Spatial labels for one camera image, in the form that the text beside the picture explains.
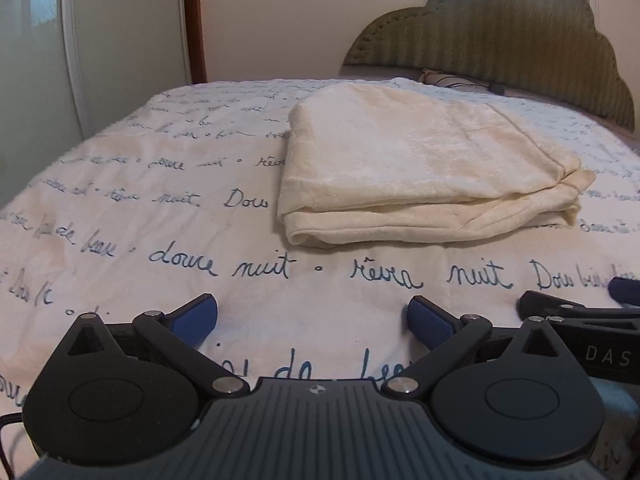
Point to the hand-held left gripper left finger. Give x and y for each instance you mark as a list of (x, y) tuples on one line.
[(197, 317)]

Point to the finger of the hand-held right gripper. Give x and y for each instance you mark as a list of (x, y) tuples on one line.
[(560, 307), (627, 290)]

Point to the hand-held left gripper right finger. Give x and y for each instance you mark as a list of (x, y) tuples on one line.
[(427, 322)]

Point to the cream blanket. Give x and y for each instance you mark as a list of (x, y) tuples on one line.
[(400, 160)]

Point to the grey blue cloth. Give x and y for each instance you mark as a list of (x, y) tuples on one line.
[(620, 415)]

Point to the white script-printed bedsheet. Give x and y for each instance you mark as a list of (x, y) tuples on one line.
[(150, 200)]

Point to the striped pillow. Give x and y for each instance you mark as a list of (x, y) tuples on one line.
[(434, 79)]

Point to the white wardrobe door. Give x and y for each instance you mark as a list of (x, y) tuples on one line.
[(125, 50)]

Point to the green padded headboard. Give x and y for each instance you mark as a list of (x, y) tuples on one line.
[(500, 35)]

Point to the brown wooden door frame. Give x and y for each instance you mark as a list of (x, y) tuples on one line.
[(194, 20)]

